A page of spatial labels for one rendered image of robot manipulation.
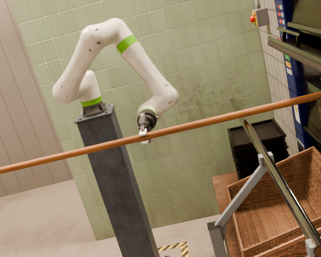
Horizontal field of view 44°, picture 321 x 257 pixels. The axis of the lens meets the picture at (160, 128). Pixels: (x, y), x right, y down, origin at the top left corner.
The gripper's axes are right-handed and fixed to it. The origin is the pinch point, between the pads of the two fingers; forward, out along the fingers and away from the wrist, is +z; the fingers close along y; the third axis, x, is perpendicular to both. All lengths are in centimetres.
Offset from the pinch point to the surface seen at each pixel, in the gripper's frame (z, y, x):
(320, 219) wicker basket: 28, 39, -60
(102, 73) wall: -121, -12, 35
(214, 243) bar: 41, 31, -20
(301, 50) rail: 19, -24, -65
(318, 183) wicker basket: -12, 48, -72
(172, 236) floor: -103, 120, 17
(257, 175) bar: 40, 9, -39
